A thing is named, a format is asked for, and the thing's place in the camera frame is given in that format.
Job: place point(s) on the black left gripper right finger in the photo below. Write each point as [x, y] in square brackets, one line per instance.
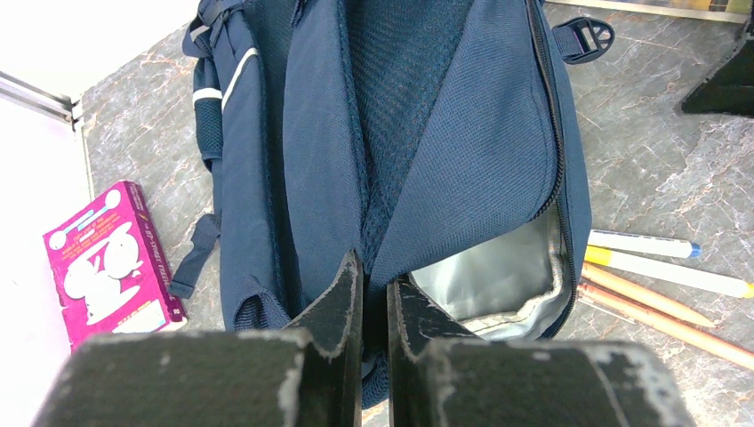
[443, 375]

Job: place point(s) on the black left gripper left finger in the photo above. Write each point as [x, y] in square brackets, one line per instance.
[306, 374]

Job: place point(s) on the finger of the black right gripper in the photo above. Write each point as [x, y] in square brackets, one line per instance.
[728, 89]

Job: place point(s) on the purple paperback book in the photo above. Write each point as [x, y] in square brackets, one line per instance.
[110, 270]

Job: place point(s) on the navy blue student backpack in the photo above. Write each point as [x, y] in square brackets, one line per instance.
[437, 140]

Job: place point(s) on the blue and white marker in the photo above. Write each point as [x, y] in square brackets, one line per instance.
[671, 247]

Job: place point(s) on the yellow and white marker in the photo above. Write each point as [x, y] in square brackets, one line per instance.
[677, 274]

